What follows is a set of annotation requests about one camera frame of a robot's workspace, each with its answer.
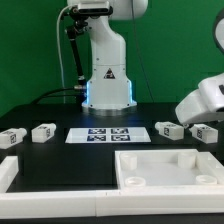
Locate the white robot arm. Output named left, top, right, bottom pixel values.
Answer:
left=67, top=0, right=224, bottom=125

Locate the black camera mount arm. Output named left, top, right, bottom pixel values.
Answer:
left=65, top=19, right=88, bottom=86

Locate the grey cable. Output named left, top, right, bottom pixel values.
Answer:
left=55, top=4, right=74, bottom=89

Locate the white sheet with fiducial markers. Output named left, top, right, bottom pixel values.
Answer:
left=66, top=127, right=151, bottom=144

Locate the white obstacle bar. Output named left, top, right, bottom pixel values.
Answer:
left=0, top=156, right=19, bottom=193
left=199, top=152, right=224, bottom=176
left=0, top=186, right=224, bottom=219

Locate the white square table top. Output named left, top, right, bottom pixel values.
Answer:
left=115, top=149, right=224, bottom=189

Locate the black cable on table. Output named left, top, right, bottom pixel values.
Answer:
left=30, top=87, right=88, bottom=105

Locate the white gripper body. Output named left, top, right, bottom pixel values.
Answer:
left=175, top=89, right=224, bottom=125

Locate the camera on robot top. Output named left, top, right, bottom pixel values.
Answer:
left=67, top=0, right=113, bottom=15

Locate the white front obstacle bar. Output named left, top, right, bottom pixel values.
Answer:
left=0, top=186, right=224, bottom=219

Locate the white left obstacle bar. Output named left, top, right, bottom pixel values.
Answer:
left=0, top=156, right=19, bottom=193

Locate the white right obstacle bar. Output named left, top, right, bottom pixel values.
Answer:
left=199, top=152, right=224, bottom=176

